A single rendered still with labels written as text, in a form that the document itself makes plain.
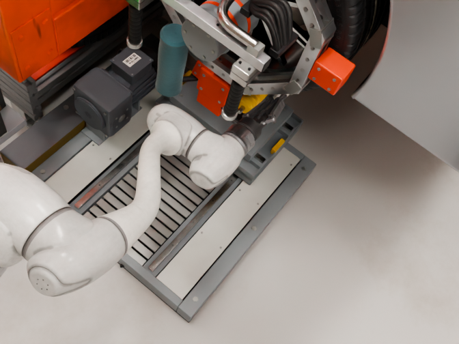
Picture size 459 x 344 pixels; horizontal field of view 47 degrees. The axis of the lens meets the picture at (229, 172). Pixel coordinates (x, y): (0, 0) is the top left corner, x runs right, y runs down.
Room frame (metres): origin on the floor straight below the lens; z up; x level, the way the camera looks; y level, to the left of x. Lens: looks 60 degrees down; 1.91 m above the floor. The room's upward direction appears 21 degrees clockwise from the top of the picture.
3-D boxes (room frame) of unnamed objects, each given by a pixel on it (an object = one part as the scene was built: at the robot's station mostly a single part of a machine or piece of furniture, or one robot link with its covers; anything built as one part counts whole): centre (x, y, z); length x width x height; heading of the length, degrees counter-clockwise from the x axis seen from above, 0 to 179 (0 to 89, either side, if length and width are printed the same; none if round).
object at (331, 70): (1.02, -0.16, 0.85); 0.09 x 0.08 x 0.07; 71
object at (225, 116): (0.84, 0.06, 0.83); 0.04 x 0.04 x 0.16
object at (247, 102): (1.17, -0.01, 0.51); 0.29 x 0.06 x 0.06; 161
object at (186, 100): (1.28, 0.08, 0.32); 0.40 x 0.30 x 0.28; 71
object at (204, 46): (1.05, 0.16, 0.85); 0.21 x 0.14 x 0.14; 161
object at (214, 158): (0.75, 0.06, 0.64); 0.16 x 0.13 x 0.11; 161
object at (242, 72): (0.87, 0.05, 0.93); 0.09 x 0.05 x 0.05; 161
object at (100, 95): (1.13, 0.46, 0.26); 0.42 x 0.18 x 0.35; 161
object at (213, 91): (1.15, 0.13, 0.48); 0.16 x 0.12 x 0.17; 161
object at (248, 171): (1.28, 0.08, 0.13); 0.50 x 0.36 x 0.10; 71
